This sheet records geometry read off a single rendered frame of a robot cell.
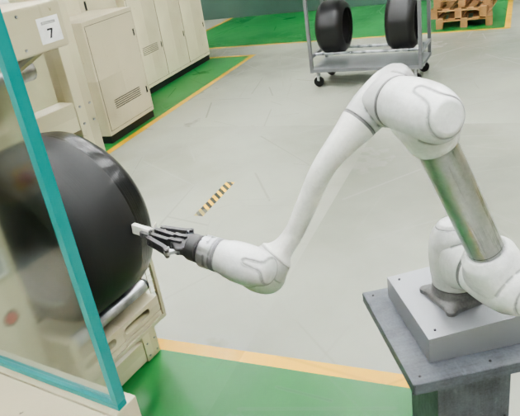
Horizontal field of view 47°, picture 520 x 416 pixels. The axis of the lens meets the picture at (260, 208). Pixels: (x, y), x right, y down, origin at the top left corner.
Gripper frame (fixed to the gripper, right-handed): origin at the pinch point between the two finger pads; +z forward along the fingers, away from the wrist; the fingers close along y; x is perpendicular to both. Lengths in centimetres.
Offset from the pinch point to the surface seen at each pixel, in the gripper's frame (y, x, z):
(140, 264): -1.2, 13.7, 3.9
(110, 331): 9.6, 34.0, 10.1
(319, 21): -527, 70, 187
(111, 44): -356, 73, 344
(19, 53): -15, -40, 55
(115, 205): 2.2, -7.5, 6.6
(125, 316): 2.0, 34.1, 10.7
